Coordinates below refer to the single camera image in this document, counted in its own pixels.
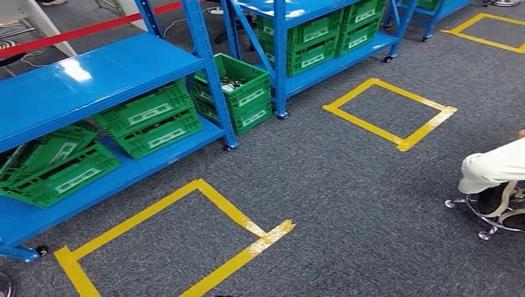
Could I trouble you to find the white floor cable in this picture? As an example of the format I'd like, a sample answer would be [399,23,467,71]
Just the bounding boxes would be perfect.
[19,6,224,69]

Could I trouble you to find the chrome stool base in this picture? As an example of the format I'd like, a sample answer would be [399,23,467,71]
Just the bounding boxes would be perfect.
[444,180,525,242]

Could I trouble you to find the small assorted parts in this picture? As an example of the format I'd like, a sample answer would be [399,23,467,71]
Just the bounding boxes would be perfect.
[220,77,248,93]

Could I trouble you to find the person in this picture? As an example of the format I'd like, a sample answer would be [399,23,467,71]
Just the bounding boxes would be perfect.
[458,129,525,218]

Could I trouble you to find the yellow floor tape square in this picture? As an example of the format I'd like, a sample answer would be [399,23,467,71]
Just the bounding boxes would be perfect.
[53,178,297,297]

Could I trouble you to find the white desk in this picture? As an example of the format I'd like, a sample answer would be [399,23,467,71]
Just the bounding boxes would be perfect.
[0,0,79,58]
[95,0,149,32]

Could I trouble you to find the red barrier belt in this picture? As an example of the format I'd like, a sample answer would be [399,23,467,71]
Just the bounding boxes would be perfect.
[0,1,184,59]

